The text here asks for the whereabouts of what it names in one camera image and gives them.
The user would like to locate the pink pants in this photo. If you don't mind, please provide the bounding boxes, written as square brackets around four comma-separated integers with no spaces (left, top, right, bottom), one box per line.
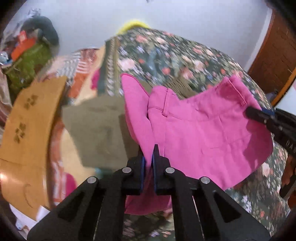
[121,74,273,215]

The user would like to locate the person right hand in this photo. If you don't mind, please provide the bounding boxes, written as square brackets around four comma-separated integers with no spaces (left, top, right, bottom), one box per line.
[281,155,296,209]

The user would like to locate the wooden door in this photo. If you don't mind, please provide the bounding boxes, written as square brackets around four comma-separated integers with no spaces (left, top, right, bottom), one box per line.
[248,11,295,93]

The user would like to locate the olive green folded garment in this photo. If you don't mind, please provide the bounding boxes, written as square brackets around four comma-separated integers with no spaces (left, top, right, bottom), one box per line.
[62,79,197,169]

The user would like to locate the colourful orange blanket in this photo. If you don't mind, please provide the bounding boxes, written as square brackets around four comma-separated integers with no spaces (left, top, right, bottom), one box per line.
[43,45,107,209]

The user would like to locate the wooden lap desk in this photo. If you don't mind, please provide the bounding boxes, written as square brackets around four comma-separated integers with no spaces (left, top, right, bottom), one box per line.
[1,76,67,220]

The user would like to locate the floral bed cover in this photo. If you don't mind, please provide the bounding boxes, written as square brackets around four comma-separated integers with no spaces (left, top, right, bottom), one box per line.
[97,27,292,241]

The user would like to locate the striped red quilt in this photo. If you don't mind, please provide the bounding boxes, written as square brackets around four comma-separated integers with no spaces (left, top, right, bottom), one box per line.
[34,48,99,105]

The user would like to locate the green storage bag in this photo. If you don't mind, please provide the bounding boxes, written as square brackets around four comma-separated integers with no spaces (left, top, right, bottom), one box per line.
[4,43,52,95]

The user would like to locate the yellow foam bed rail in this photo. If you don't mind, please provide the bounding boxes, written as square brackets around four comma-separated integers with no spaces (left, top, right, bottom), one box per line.
[117,19,150,35]

